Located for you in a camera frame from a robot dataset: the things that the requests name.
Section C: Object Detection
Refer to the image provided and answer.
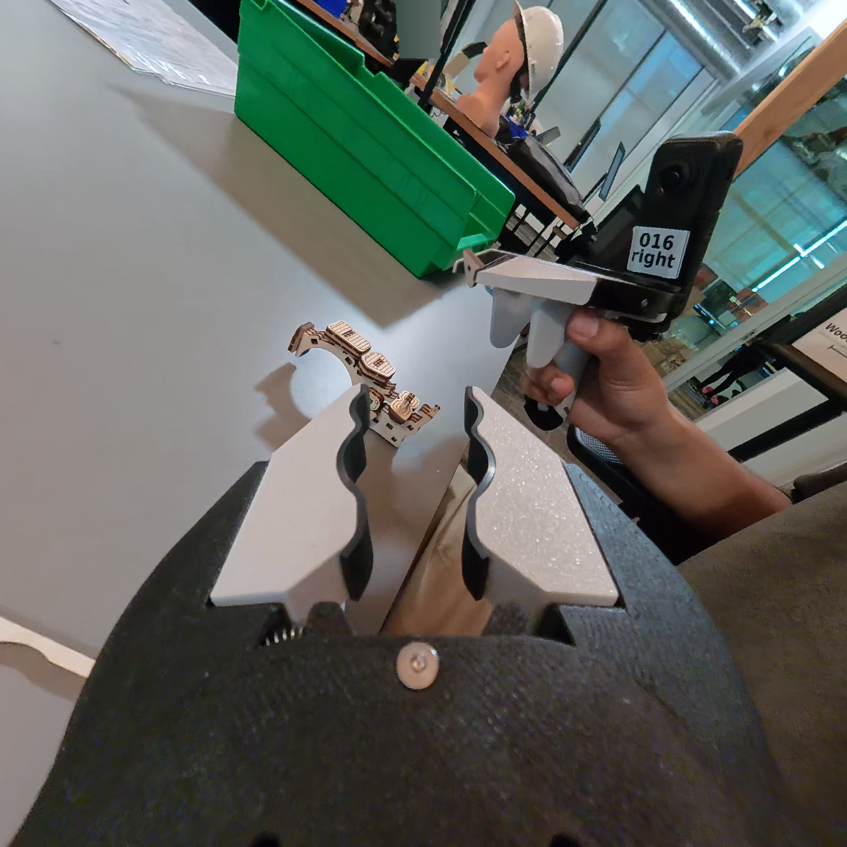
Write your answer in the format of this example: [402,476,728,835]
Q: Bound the green plastic bin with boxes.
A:
[235,0,516,279]

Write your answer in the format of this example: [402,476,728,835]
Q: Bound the framed marker sign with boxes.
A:
[791,311,847,371]

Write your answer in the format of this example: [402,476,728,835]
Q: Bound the wooden model assembly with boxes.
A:
[287,320,442,450]

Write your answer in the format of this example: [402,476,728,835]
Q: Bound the plastic-sleeved paper sheet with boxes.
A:
[49,0,240,90]

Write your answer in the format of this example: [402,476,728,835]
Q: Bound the black bag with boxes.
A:
[506,139,591,222]

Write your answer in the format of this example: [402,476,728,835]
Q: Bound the mannequin head with hard hat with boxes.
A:
[513,0,565,100]

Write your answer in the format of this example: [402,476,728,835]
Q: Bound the person's right forearm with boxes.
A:
[615,397,791,530]

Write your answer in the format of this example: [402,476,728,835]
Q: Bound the silver ventilation ducts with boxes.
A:
[662,0,821,80]

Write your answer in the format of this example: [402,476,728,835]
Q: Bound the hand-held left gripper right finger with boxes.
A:
[461,386,621,631]

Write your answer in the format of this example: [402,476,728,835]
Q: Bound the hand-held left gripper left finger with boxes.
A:
[209,384,375,627]

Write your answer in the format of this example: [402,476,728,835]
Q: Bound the person's right hand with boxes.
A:
[521,310,676,457]

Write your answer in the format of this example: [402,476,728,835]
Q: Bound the wooden-topped background table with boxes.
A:
[298,0,583,229]

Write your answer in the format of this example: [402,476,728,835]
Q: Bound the wooden beam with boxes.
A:
[733,16,847,156]

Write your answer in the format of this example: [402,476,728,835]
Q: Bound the laser-cut wooden parts sheet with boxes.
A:
[0,614,97,682]

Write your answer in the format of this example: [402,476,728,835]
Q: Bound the grey desk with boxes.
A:
[0,0,524,729]

